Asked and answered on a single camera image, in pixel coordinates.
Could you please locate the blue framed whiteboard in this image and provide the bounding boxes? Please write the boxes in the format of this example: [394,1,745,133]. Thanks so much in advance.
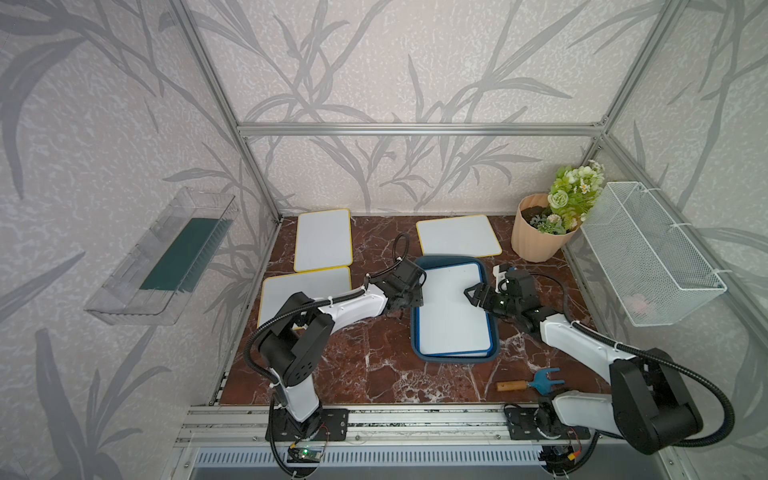
[416,260,497,358]

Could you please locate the dark teal storage tray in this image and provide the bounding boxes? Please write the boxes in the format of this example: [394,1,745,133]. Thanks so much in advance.
[410,255,502,365]

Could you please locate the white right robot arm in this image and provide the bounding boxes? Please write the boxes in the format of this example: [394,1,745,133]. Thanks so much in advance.
[464,266,736,455]

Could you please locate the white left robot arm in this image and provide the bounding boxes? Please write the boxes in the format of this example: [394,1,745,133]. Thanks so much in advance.
[243,258,427,427]

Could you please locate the yellow framed whiteboard right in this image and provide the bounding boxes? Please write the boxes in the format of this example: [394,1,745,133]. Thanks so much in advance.
[416,215,502,258]

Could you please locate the yellow framed whiteboard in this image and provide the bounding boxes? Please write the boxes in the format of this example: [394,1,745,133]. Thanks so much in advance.
[257,267,352,326]
[294,209,354,272]
[416,215,502,258]

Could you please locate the yellow framed whiteboard far left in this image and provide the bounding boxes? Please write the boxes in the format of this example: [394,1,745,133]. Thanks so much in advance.
[294,209,354,272]

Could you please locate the yellow framed whiteboard near left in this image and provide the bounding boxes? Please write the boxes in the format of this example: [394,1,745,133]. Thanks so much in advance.
[257,267,352,326]

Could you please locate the beige flower pot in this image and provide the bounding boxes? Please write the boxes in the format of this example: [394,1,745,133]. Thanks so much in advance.
[511,193,578,263]

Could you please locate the pink object in basket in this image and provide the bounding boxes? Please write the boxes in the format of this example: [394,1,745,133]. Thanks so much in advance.
[622,293,654,318]

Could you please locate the green white artificial flowers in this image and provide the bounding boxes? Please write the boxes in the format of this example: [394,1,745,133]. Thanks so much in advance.
[531,160,605,235]

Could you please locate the green circuit board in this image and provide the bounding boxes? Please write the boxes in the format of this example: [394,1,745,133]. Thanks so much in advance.
[288,445,324,464]

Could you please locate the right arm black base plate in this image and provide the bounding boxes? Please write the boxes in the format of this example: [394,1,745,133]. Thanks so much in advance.
[502,402,592,441]

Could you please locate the white wire mesh basket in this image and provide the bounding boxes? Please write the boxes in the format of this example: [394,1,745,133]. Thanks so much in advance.
[581,181,727,327]

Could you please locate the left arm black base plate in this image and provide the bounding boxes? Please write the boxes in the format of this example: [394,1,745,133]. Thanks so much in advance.
[265,407,350,442]

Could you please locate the right circuit board with wires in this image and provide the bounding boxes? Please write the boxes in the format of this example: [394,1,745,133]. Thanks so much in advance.
[539,445,579,476]

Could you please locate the aluminium front rail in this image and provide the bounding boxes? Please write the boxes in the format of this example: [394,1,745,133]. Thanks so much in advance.
[174,403,589,447]

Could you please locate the clear plastic wall shelf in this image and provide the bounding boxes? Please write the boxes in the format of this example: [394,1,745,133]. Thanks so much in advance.
[84,187,239,326]

